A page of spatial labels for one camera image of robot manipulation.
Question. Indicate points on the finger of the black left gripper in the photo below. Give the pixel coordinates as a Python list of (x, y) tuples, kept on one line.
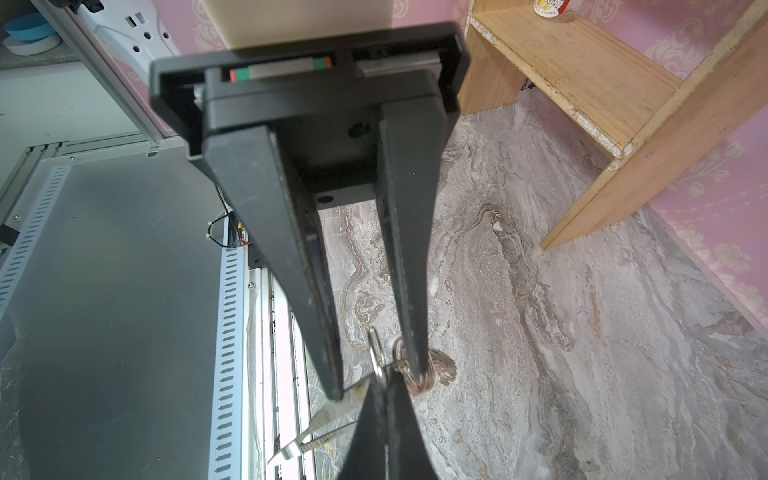
[(263, 186), (411, 143)]

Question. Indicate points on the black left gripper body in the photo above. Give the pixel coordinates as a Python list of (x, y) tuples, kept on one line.
[(346, 110)]

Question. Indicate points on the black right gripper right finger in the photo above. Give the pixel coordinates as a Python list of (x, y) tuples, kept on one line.
[(407, 454)]

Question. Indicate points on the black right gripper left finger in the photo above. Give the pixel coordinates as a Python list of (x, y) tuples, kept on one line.
[(366, 458)]

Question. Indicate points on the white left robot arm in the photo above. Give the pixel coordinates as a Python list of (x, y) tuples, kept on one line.
[(245, 24)]

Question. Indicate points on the small bottle red label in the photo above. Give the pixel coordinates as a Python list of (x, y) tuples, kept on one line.
[(550, 8)]

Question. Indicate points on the wooden two-tier shelf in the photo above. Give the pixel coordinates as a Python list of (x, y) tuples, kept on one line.
[(653, 125)]

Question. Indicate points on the blue bowl on white plate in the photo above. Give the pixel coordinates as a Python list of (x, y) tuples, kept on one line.
[(30, 35)]

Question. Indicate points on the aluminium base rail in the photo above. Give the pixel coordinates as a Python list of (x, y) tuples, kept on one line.
[(128, 323)]

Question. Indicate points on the aluminium corner wall profile left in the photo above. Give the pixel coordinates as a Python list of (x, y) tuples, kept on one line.
[(102, 78)]

